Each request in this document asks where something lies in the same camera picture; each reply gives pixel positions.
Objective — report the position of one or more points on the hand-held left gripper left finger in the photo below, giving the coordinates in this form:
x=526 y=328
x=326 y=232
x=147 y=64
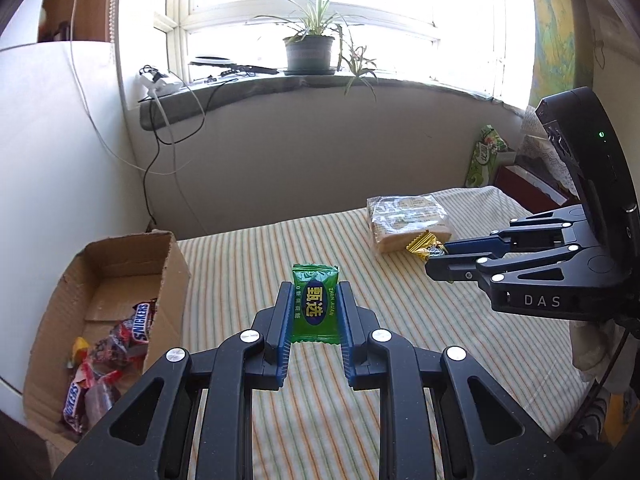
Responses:
x=282 y=330

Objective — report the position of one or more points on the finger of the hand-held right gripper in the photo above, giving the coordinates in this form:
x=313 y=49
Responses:
x=470 y=246
x=455 y=267

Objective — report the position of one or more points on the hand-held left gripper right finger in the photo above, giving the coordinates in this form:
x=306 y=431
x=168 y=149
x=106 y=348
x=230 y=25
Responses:
x=350 y=335

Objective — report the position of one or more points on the yellow green candy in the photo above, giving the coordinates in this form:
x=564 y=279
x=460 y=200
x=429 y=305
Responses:
x=421 y=245

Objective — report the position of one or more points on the green snack packet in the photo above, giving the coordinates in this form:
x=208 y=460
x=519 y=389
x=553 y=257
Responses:
x=315 y=305

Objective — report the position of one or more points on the brown cardboard box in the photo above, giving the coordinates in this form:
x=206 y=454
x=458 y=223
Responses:
x=125 y=260

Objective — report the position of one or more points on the clear wrapped cracker pack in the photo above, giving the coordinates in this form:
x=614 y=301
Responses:
x=405 y=220

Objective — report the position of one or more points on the dark red box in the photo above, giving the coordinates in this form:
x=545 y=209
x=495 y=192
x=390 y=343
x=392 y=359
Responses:
x=525 y=182

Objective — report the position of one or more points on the newspaper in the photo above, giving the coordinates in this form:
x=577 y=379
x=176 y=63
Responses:
x=537 y=132

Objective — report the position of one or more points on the green snack bag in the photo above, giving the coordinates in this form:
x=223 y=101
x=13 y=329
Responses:
x=482 y=160

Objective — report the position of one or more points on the small trailing plant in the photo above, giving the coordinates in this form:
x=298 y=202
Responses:
x=357 y=67

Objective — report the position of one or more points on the dark stone window sill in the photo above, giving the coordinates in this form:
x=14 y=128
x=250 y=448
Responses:
x=300 y=85

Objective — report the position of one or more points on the potted spider plant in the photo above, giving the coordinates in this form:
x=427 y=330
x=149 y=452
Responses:
x=310 y=52

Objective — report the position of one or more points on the dark long tool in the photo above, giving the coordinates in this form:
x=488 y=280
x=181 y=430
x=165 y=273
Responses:
x=250 y=69

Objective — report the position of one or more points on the white board panel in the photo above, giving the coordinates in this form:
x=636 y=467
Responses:
x=60 y=185

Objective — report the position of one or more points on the white power strip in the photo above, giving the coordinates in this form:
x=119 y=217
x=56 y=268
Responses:
x=160 y=82

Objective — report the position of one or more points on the white round dish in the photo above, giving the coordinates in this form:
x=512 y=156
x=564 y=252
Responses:
x=210 y=60

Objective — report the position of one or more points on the brown wooden panel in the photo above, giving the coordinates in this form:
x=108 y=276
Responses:
x=75 y=5

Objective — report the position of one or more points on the wall poster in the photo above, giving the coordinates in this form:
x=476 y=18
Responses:
x=557 y=35

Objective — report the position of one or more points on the white window frame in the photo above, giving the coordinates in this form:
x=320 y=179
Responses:
x=175 y=10

